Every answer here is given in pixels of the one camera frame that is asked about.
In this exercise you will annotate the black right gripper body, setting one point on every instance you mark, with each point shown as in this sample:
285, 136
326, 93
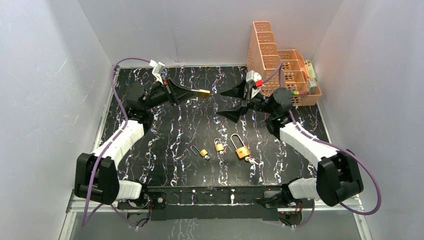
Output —
260, 102

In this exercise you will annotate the small open brass padlock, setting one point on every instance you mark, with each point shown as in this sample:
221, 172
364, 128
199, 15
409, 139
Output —
203, 153

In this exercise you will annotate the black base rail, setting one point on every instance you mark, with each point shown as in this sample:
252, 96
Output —
216, 202

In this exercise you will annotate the keys of large padlock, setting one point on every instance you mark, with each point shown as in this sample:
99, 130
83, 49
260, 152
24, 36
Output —
251, 160

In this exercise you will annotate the medium brass padlock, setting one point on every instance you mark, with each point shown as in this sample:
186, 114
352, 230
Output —
201, 93

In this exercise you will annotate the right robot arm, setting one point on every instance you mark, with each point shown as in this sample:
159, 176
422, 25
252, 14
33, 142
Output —
338, 177

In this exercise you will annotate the small boxes in organizer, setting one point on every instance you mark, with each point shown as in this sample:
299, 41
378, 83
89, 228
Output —
312, 80

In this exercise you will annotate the orange plastic organizer basket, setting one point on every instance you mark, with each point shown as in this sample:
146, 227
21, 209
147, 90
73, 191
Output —
279, 67

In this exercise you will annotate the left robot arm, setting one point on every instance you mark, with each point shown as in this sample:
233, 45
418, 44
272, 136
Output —
96, 172

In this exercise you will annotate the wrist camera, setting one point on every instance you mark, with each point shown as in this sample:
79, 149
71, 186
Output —
254, 80
157, 69

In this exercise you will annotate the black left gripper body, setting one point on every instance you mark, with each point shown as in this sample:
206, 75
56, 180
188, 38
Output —
170, 91

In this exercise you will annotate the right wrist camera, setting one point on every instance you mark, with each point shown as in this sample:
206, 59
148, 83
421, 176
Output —
254, 80

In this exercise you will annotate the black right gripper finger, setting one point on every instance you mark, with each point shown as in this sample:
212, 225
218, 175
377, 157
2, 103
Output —
233, 114
237, 91

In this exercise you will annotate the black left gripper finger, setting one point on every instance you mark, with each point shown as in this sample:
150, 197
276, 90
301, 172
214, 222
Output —
179, 96
176, 88

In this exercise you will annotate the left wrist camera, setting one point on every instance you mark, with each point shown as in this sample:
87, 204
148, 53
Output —
157, 69

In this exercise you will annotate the small closed brass padlock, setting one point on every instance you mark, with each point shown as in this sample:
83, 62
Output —
219, 147

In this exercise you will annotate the large long-shackle brass padlock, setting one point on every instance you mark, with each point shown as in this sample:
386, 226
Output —
242, 151

